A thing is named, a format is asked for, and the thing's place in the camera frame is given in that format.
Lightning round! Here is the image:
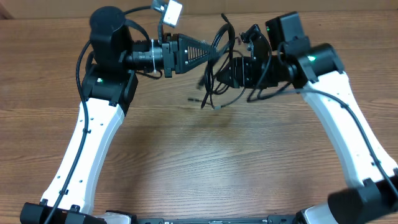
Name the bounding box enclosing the black usb cable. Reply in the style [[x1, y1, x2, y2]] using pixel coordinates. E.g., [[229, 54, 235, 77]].
[[187, 12, 249, 110]]

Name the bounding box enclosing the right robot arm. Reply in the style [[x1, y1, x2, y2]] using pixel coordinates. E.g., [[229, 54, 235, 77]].
[[215, 12, 397, 223]]

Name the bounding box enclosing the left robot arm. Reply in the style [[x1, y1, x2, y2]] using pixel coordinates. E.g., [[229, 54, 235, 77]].
[[20, 6, 217, 223]]

